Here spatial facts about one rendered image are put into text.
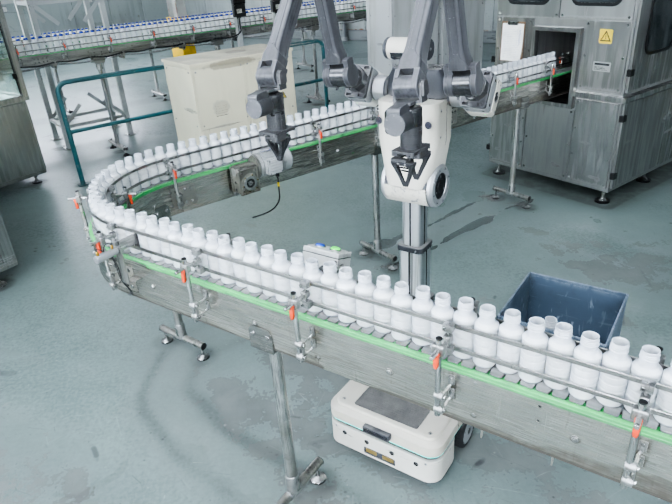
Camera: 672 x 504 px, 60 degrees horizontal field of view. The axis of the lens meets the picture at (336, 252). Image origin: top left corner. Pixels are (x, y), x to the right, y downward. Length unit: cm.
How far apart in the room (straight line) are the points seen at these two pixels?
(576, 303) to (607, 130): 308
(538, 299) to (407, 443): 78
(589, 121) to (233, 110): 312
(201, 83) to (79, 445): 348
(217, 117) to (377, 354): 426
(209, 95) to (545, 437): 461
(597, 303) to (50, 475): 235
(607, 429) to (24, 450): 253
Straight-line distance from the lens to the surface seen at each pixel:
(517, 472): 268
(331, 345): 174
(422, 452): 242
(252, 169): 310
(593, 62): 502
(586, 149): 516
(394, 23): 748
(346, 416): 253
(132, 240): 225
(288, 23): 183
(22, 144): 673
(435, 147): 204
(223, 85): 565
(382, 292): 158
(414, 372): 162
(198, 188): 311
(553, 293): 210
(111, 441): 303
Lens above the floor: 195
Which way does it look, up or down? 27 degrees down
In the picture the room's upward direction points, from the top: 4 degrees counter-clockwise
